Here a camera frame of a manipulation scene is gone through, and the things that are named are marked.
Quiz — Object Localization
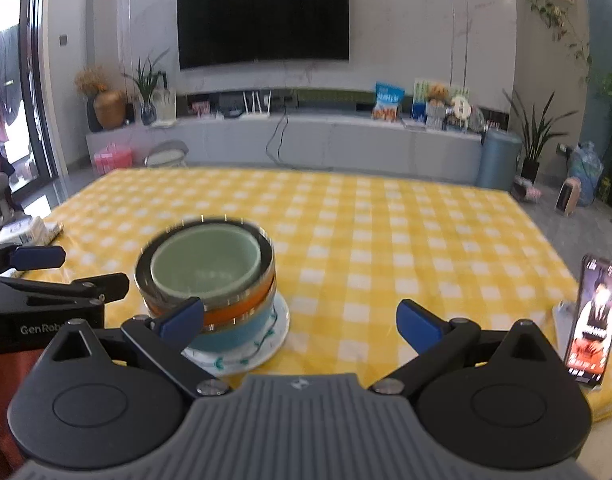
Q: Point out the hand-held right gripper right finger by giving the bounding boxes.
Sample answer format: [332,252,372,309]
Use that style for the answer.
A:
[369,298,563,395]

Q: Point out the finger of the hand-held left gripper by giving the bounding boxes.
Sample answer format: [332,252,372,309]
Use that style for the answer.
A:
[0,273,131,307]
[0,242,67,277]

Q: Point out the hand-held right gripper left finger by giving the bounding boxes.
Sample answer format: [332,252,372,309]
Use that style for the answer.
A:
[41,296,233,397]

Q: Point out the orange steel-lined bowl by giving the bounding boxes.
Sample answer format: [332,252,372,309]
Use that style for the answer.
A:
[134,216,277,334]

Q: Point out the blue steel-lined bowl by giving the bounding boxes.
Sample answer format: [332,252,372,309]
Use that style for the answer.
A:
[187,302,279,357]

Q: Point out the green ceramic bowl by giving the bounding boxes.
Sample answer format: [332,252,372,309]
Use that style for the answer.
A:
[150,222,263,307]

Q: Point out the white fruit-print plate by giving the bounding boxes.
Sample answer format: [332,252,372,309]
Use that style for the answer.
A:
[180,293,291,376]

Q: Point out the dark red cloth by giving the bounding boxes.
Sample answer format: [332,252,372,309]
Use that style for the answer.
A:
[0,352,44,466]

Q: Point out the yellow checked tablecloth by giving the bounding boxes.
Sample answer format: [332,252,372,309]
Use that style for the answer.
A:
[16,167,612,427]

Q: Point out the pink storage box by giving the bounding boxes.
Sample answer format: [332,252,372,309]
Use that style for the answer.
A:
[94,142,133,171]

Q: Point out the dark vase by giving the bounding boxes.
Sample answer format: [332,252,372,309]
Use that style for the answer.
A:
[86,97,103,133]

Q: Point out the small grey chair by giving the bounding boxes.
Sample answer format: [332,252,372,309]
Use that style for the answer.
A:
[145,140,189,169]

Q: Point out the golden vase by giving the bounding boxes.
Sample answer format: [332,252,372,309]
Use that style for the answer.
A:
[93,91,127,130]

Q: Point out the pink slippers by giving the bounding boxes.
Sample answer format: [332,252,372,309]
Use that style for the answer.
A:
[511,177,542,204]

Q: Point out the sliding glass door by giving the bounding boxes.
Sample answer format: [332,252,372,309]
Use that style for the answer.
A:
[0,0,58,197]

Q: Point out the black smartphone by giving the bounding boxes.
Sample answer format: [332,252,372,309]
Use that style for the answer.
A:
[563,255,612,389]

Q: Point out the blue-grey trash can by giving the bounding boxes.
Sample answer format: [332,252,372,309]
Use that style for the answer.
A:
[476,128,523,192]

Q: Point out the plant in blue glass vase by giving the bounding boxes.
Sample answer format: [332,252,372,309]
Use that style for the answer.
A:
[123,50,171,126]

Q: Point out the dried flower bunch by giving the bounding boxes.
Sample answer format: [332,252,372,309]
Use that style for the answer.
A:
[75,65,109,96]

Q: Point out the tall potted plant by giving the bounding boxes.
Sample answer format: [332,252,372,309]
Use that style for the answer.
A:
[503,90,570,185]

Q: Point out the grey marble TV console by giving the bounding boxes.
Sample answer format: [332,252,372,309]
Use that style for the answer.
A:
[86,110,487,186]

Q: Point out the small pink heater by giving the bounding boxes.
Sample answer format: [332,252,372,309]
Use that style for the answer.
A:
[556,177,583,219]

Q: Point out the white photo board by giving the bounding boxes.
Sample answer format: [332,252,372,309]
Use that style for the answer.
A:
[153,87,177,124]

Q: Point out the white router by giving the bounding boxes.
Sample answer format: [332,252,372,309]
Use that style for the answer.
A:
[241,89,272,119]

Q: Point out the blue snack bag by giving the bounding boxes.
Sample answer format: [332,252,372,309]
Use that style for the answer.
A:
[372,82,405,122]

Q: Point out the green picture board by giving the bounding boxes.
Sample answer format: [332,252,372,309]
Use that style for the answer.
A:
[412,78,471,126]

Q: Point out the blue water bottle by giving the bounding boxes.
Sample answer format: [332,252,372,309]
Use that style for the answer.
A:
[568,141,605,206]

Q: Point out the hanging vine plant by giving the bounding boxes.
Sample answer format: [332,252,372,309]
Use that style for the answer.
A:
[526,0,594,84]

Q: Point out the black cable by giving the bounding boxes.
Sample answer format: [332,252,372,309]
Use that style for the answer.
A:
[264,110,293,167]

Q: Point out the black wall television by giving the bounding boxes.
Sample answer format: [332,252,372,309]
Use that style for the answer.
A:
[177,0,350,72]

